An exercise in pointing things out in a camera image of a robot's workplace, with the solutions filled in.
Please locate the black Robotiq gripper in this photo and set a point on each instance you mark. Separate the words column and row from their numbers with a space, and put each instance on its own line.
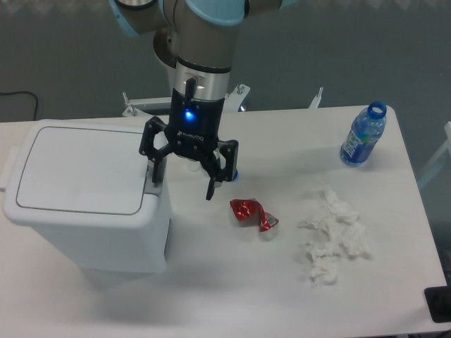
column 191, row 133

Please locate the white plastic trash can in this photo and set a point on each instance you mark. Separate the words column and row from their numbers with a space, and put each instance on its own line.
column 85, row 188

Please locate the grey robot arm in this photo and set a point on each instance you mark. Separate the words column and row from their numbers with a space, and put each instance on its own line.
column 197, row 40

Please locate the white bottle cap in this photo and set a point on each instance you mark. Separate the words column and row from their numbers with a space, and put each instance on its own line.
column 193, row 166

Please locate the crumpled red wrapper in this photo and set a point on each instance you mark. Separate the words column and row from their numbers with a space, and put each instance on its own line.
column 251, row 209

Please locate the crumpled white tissue paper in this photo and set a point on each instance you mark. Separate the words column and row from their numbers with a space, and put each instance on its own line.
column 341, row 232

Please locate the blue plastic drink bottle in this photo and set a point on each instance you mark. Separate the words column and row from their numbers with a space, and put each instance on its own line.
column 366, row 129

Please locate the black device at edge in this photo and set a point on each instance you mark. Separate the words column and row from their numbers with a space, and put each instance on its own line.
column 438, row 301

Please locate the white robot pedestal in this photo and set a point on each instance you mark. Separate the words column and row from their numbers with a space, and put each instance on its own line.
column 232, row 98

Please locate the white chair frame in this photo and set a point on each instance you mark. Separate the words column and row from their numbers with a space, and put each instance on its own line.
column 436, row 162

